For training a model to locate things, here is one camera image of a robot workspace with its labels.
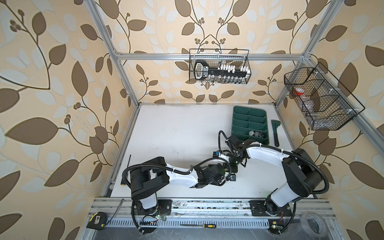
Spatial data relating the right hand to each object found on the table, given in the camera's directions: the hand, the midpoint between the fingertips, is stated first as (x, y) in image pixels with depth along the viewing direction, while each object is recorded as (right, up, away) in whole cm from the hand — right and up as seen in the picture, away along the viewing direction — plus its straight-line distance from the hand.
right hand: (224, 170), depth 85 cm
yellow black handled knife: (-12, -20, -16) cm, 28 cm away
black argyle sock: (+26, +20, +10) cm, 34 cm away
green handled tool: (+41, +26, +22) cm, 53 cm away
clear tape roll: (+39, -20, -15) cm, 47 cm away
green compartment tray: (+21, +27, +16) cm, 37 cm away
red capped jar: (+40, +45, -4) cm, 60 cm away
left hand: (-1, +1, -1) cm, 2 cm away
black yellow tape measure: (-62, -18, -16) cm, 67 cm away
